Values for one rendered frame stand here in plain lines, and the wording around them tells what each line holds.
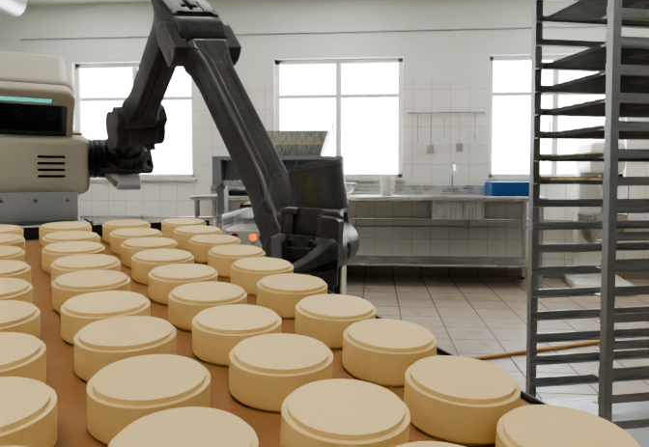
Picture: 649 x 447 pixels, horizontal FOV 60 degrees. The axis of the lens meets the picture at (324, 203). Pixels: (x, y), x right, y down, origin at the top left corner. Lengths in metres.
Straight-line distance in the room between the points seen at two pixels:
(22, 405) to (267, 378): 0.09
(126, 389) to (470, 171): 6.01
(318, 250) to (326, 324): 0.20
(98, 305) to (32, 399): 0.12
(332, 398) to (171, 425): 0.06
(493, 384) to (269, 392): 0.10
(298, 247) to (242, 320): 0.24
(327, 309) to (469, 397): 0.12
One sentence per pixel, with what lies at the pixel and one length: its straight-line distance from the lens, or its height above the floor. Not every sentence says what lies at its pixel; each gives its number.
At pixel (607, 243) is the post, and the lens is 2.01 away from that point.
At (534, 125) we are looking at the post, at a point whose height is 1.27.
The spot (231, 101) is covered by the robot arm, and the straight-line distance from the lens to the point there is 0.80.
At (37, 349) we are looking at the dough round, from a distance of 0.30.
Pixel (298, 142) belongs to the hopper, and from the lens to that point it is 3.13.
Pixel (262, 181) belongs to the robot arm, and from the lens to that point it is 0.73.
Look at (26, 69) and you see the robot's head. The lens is 1.29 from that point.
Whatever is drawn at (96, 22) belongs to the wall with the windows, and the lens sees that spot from 7.07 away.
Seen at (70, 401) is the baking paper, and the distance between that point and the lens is 0.29.
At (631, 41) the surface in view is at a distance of 2.12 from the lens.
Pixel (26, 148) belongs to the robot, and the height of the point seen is 1.12.
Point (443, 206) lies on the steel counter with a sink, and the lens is 5.54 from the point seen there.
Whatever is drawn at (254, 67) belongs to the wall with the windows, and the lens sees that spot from 6.37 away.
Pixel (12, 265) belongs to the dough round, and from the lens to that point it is 0.47.
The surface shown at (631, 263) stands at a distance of 2.11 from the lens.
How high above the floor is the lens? 1.06
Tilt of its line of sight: 3 degrees down
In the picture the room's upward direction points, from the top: straight up
